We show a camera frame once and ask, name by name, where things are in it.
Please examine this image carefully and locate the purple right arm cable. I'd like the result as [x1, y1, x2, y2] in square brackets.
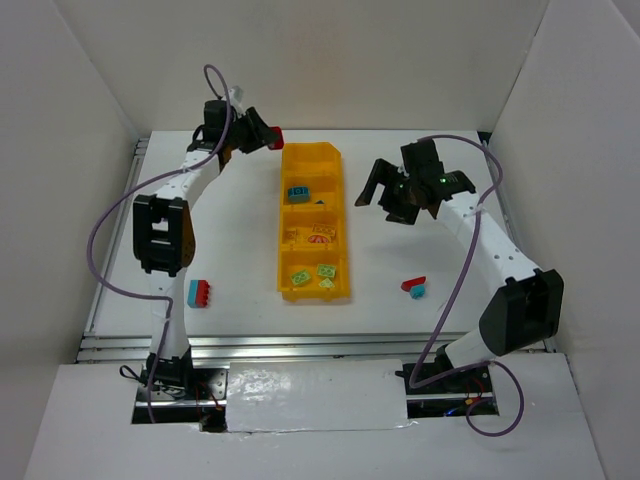
[408, 134, 525, 439]

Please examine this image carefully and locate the lime green lego in bin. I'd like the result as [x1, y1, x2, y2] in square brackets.
[290, 269, 312, 287]

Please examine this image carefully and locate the white foil covered panel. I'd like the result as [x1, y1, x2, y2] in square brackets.
[226, 359, 410, 433]

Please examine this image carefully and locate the red studded lego brick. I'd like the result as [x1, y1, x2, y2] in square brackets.
[195, 280, 211, 308]

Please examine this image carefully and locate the red flower lego brick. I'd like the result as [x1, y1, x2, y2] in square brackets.
[268, 126, 284, 151]

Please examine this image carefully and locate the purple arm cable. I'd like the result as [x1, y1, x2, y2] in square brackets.
[87, 64, 236, 424]
[408, 134, 525, 439]

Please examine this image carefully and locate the yellow round orange-print lego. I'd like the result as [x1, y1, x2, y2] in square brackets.
[307, 233, 333, 244]

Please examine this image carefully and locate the red curved lego brick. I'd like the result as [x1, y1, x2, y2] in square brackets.
[401, 276, 426, 292]

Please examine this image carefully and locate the teal rounded lego brick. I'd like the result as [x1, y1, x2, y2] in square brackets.
[286, 186, 311, 204]

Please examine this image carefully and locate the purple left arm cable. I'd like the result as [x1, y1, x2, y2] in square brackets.
[87, 64, 236, 424]

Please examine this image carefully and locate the lime green lego brick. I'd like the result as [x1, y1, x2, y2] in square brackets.
[316, 264, 337, 279]

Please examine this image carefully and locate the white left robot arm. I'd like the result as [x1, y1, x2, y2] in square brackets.
[132, 99, 284, 391]

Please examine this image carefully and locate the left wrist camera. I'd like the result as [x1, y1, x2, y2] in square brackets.
[228, 86, 245, 117]

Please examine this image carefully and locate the teal small lego brick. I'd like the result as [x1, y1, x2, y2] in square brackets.
[409, 284, 426, 299]

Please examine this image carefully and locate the yellow divided plastic bin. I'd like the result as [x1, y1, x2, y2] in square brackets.
[277, 142, 351, 302]

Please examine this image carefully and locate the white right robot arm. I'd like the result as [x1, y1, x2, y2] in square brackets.
[355, 136, 564, 389]

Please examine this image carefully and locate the teal rectangular lego brick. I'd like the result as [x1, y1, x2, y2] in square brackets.
[186, 279, 199, 309]

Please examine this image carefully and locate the pale green lego brick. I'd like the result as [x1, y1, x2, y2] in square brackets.
[318, 278, 336, 289]

